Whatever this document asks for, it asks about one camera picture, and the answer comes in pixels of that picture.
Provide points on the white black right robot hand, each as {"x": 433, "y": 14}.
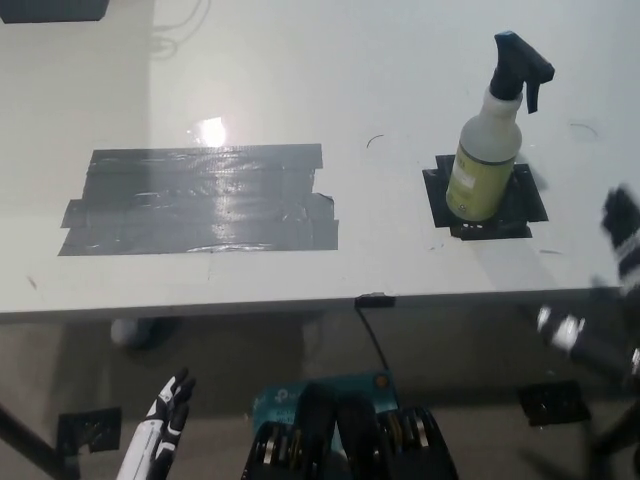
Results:
{"x": 625, "y": 235}

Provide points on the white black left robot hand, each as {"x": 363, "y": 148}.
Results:
{"x": 162, "y": 415}

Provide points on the spray bottle with black trigger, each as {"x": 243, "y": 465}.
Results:
{"x": 482, "y": 165}

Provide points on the black floor tape patch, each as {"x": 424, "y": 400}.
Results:
{"x": 555, "y": 402}
{"x": 90, "y": 430}

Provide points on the black tape square marker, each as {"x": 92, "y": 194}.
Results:
{"x": 525, "y": 205}

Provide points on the teal router box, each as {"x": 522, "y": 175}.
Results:
{"x": 280, "y": 400}

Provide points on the black table leg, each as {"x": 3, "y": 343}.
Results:
{"x": 35, "y": 442}

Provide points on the large grey tape patch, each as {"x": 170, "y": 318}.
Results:
{"x": 200, "y": 200}

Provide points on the dark flat box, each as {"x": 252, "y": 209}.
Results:
{"x": 50, "y": 10}

